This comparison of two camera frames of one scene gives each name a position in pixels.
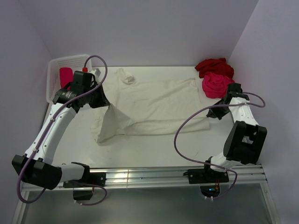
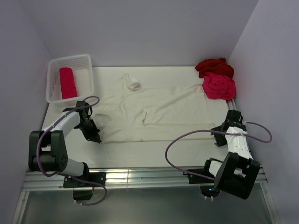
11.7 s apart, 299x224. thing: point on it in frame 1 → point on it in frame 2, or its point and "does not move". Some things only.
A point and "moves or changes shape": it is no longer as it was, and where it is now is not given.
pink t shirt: (215, 86) does not move
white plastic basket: (76, 63) does not move
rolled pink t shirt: (66, 76) does not move
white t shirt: (146, 108) moves or changes shape
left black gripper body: (95, 98) → (88, 129)
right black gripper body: (219, 112) → (221, 140)
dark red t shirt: (217, 66) does not move
